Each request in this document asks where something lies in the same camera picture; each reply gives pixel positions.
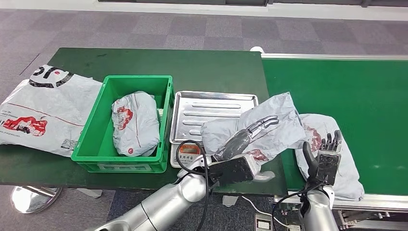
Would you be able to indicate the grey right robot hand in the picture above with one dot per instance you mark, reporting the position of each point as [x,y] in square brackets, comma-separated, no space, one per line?
[310,165]

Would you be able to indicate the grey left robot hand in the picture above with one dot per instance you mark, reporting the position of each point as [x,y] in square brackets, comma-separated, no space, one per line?
[237,142]

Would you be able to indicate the grey courier parcel red print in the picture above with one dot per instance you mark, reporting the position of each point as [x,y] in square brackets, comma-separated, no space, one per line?
[280,134]
[137,127]
[347,178]

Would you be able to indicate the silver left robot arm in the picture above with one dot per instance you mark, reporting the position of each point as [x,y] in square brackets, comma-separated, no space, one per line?
[165,204]

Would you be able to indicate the conveyor control board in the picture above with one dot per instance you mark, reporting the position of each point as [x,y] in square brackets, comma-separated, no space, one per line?
[288,210]

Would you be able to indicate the grey floor socket box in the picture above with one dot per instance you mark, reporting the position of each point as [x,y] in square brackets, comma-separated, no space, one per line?
[263,224]

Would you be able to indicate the green conveyor belt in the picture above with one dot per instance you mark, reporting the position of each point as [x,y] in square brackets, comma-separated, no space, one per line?
[366,95]

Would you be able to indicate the white conveyor roller end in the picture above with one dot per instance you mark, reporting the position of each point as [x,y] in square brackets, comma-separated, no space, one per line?
[256,49]

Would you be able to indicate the white electronic scale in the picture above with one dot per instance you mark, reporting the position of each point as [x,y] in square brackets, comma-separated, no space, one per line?
[188,153]

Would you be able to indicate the steel scale tray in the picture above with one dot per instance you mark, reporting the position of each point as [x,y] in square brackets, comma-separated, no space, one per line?
[197,108]

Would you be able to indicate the white table foot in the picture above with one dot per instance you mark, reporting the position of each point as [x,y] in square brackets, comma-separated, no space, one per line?
[230,201]
[90,193]

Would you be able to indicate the white plug adapter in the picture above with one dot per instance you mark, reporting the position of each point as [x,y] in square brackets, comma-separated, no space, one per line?
[294,228]

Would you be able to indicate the green plastic crate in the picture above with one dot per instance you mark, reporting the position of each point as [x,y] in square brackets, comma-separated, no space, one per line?
[92,143]

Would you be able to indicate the large flat grey courier bag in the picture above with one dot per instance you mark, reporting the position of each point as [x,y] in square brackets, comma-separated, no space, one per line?
[47,102]

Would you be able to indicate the round chrome table base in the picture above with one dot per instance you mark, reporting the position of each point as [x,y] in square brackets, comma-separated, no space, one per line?
[35,199]

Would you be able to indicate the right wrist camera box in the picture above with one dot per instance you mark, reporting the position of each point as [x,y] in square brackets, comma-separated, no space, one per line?
[328,167]

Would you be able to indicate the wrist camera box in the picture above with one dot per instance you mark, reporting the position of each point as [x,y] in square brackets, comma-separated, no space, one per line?
[328,167]
[232,170]

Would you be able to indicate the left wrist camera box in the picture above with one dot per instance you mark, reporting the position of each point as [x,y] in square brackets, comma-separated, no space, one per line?
[232,170]

